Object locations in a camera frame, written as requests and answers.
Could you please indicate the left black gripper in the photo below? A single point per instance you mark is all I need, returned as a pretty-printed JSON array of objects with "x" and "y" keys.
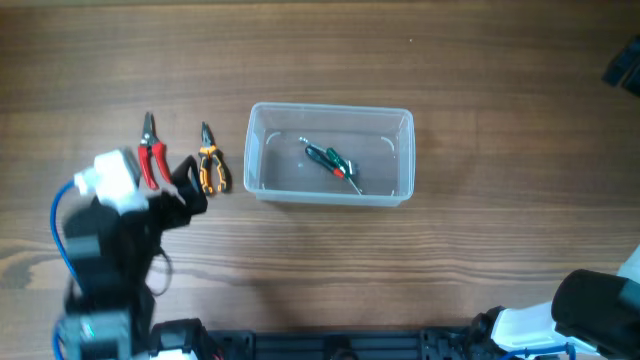
[{"x": 167, "y": 204}]

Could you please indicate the orange black pliers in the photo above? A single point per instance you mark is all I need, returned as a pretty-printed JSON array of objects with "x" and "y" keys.
[{"x": 214, "y": 175}]

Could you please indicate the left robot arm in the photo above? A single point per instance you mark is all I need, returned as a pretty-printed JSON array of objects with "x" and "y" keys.
[{"x": 109, "y": 246}]

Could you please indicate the silver socket wrench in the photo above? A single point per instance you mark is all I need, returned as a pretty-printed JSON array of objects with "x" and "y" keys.
[{"x": 343, "y": 163}]

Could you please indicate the red handled cutters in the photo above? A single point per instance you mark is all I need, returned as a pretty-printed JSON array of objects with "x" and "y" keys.
[{"x": 151, "y": 147}]

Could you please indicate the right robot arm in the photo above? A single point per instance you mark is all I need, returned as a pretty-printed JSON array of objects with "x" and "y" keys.
[{"x": 591, "y": 313}]

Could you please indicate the green handled screwdriver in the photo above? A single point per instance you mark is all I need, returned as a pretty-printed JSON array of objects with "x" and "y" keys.
[{"x": 351, "y": 180}]

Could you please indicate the black red screwdriver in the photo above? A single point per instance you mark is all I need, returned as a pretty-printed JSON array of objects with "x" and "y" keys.
[{"x": 322, "y": 159}]

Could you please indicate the clear plastic container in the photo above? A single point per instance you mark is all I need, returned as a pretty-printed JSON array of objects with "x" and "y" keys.
[{"x": 379, "y": 141}]

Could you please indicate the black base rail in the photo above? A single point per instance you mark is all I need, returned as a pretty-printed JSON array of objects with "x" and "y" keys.
[{"x": 425, "y": 344}]

